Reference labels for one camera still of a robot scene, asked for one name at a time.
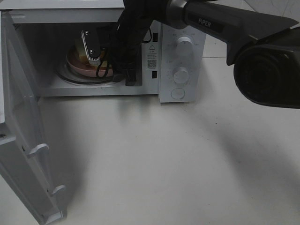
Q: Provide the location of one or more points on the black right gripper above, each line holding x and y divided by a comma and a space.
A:
121, 43

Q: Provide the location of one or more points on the sandwich with cheese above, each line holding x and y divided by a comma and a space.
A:
83, 57

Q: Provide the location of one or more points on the pink plate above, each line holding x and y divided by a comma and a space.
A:
85, 68

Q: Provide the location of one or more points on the round microwave door button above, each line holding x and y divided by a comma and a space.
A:
178, 93

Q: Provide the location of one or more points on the white microwave door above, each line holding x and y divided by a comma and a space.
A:
24, 150

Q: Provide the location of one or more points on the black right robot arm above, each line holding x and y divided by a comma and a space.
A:
263, 49

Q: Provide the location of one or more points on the white warning label sticker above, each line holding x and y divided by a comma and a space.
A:
152, 56

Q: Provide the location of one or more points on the glass microwave turntable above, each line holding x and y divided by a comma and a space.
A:
66, 73

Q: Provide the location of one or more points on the white microwave oven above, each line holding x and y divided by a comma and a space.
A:
50, 28

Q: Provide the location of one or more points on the white upper microwave knob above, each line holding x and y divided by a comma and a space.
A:
184, 45

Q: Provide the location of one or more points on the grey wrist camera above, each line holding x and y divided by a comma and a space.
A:
92, 46

